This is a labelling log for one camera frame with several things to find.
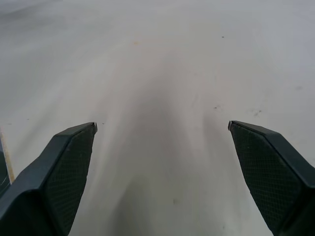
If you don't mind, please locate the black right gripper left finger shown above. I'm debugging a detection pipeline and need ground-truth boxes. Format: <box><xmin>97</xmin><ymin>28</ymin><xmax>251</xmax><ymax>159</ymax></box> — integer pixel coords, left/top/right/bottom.
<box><xmin>0</xmin><ymin>122</ymin><xmax>98</xmax><ymax>236</ymax></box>

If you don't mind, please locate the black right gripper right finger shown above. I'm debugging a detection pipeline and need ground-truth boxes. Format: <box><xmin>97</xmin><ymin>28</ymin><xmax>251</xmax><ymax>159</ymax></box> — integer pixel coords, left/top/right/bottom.
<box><xmin>227</xmin><ymin>120</ymin><xmax>315</xmax><ymax>236</ymax></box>

